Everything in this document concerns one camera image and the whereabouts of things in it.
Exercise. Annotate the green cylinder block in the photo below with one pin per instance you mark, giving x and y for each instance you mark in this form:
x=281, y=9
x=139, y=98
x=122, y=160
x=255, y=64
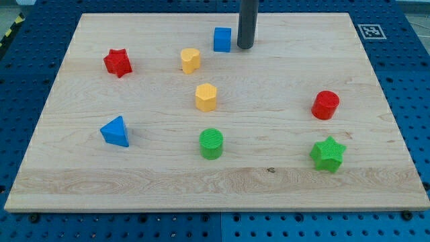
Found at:
x=211, y=143

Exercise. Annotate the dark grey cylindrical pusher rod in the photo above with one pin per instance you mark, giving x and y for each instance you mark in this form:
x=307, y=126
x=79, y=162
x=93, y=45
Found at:
x=248, y=13

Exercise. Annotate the yellow heart block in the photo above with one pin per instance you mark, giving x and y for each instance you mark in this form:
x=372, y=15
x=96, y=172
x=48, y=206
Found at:
x=190, y=60

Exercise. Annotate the red star block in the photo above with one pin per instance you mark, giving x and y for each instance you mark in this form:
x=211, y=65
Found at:
x=117, y=62

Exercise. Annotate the yellow hexagon block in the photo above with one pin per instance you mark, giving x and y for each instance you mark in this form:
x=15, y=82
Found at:
x=206, y=97

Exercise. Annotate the white fiducial marker tag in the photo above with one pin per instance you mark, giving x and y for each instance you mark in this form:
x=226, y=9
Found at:
x=371, y=31

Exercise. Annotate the blue triangle block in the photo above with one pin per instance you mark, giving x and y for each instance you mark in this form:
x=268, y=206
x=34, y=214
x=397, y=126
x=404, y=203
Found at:
x=115, y=132

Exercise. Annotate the light wooden board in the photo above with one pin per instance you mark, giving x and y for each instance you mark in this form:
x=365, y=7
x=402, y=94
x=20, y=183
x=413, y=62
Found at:
x=263, y=110

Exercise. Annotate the yellow black hazard tape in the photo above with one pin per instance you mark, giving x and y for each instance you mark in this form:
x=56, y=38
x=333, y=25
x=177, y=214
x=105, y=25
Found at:
x=12, y=31

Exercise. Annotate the green star block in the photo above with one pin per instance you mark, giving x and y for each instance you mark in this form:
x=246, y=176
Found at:
x=327, y=155

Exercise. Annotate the red cylinder block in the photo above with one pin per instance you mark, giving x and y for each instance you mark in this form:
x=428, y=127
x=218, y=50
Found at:
x=325, y=105

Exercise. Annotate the blue cube block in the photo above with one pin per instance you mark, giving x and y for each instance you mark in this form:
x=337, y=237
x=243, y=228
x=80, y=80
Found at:
x=222, y=39

